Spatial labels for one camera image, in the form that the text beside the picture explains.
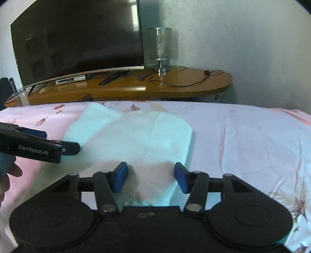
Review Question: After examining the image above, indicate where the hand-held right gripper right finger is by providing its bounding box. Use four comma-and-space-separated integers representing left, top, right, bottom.
174, 162, 246, 216

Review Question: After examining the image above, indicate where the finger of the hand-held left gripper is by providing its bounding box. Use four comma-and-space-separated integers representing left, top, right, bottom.
61, 141, 81, 156
22, 128, 48, 140

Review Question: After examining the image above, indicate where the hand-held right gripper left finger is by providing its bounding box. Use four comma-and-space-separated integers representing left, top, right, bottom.
52, 162, 129, 215

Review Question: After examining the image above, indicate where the white small garment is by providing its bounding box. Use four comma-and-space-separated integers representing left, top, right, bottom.
62, 103, 194, 208

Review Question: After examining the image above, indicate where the person's left hand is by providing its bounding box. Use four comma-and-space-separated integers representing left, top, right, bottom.
0, 157, 23, 209

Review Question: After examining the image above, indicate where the dark object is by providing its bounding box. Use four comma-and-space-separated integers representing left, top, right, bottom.
0, 77, 13, 111

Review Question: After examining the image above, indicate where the white set-top box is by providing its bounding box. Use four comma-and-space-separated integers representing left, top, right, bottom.
55, 74, 87, 85

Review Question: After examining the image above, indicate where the pink floral bed sheet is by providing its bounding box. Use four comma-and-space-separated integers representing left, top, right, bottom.
0, 100, 311, 253

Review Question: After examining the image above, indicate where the wooden television stand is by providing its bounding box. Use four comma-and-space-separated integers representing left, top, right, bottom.
3, 67, 234, 108

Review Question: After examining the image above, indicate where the black remote control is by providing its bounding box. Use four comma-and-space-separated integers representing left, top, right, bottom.
98, 70, 130, 86

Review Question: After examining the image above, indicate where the black flat-screen television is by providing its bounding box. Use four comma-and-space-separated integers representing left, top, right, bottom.
10, 0, 146, 88

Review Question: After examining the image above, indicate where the clear glass vase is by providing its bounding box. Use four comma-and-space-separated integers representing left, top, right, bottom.
148, 27, 173, 87

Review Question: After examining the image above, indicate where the black cable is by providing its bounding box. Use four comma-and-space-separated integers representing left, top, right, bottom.
138, 65, 225, 88

